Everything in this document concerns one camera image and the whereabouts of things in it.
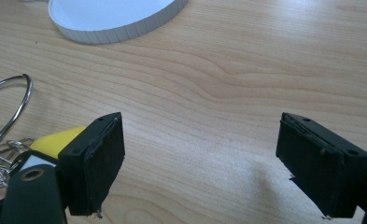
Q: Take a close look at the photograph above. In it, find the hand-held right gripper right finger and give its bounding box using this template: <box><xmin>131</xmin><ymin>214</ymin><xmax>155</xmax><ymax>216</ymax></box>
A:
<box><xmin>275</xmin><ymin>112</ymin><xmax>367</xmax><ymax>218</ymax></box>

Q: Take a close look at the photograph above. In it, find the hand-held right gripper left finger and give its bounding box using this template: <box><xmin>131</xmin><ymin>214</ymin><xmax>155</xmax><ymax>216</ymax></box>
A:
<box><xmin>57</xmin><ymin>111</ymin><xmax>126</xmax><ymax>217</ymax></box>

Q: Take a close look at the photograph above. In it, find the yellow plastic tag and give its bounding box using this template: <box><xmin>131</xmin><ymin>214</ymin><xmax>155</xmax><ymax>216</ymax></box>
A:
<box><xmin>29</xmin><ymin>125</ymin><xmax>88</xmax><ymax>160</ymax></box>

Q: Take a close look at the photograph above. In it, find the white round ribbed tray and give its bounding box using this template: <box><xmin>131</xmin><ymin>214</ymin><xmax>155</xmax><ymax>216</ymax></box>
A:
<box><xmin>48</xmin><ymin>0</ymin><xmax>189</xmax><ymax>45</ymax></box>

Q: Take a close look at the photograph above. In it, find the large metal ring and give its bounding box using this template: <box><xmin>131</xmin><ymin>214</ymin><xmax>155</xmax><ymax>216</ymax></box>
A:
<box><xmin>0</xmin><ymin>73</ymin><xmax>34</xmax><ymax>153</ymax></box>

